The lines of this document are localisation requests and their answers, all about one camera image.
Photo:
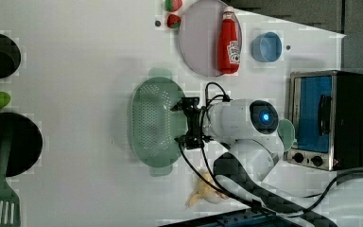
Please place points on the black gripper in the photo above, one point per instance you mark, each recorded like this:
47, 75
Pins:
194, 137

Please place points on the green oval strainer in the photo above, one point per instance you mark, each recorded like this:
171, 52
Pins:
154, 127

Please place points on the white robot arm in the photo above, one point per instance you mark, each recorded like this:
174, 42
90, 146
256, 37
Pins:
248, 129

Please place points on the peeled toy banana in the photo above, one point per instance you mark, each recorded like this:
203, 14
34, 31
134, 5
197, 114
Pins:
207, 191

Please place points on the green bowl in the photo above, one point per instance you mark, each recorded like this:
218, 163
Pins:
286, 132

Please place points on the red ketchup bottle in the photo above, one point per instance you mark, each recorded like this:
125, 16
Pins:
228, 47

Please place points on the blue bowl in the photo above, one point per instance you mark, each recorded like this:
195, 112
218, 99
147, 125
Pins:
266, 47

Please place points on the small toy strawberry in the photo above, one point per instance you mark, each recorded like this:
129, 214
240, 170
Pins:
173, 21

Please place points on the large toy strawberry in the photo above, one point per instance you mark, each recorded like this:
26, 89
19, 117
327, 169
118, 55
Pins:
172, 5

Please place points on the black toaster oven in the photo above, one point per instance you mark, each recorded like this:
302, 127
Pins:
326, 109

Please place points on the green slotted spatula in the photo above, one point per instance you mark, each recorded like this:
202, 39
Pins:
9, 200

